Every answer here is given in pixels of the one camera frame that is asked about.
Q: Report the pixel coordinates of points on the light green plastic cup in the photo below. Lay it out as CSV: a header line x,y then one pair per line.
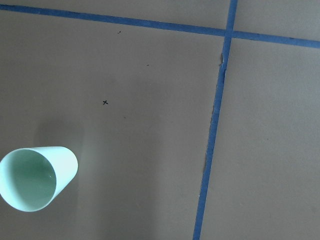
x,y
30,178

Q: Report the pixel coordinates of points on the brown paper table cover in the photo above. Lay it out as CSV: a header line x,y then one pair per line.
x,y
190,119

